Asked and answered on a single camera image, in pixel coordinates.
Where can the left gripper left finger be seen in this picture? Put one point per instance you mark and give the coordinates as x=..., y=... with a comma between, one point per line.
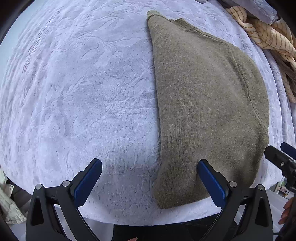
x=43, y=222

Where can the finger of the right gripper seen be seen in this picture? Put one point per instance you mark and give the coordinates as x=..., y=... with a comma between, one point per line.
x=289, y=150

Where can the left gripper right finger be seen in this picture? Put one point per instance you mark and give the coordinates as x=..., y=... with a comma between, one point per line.
x=245, y=212

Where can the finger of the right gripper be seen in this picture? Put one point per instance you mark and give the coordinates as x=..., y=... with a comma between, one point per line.
x=279, y=159

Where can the olive knit sweater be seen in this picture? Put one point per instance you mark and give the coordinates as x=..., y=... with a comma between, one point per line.
x=212, y=104

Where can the person right hand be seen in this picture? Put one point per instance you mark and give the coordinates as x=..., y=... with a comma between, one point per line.
x=287, y=208

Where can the white striped cloth pile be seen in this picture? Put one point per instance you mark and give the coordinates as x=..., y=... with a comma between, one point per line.
x=12, y=214

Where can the cream striped garment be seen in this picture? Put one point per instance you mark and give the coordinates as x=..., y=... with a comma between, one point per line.
x=277, y=38

